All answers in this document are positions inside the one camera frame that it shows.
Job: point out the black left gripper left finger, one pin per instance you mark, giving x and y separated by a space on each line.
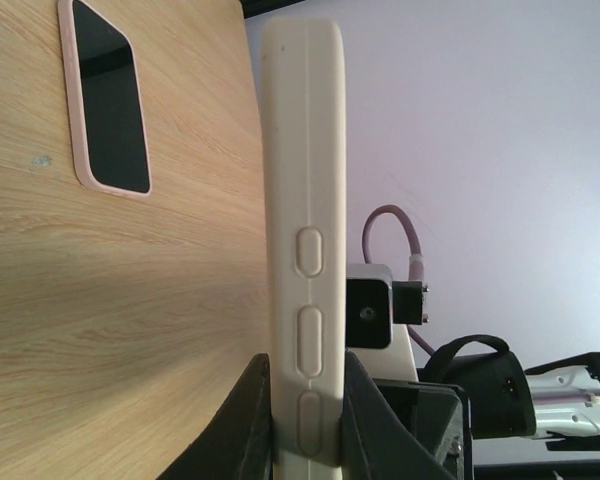
237 442

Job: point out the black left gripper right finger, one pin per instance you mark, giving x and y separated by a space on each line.
375 444

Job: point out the pink phone case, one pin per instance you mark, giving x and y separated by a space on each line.
74 102

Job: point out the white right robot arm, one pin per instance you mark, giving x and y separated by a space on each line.
474 388

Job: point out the beige phone case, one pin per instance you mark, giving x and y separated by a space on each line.
303 123

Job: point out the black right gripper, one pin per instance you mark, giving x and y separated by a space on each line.
439 417

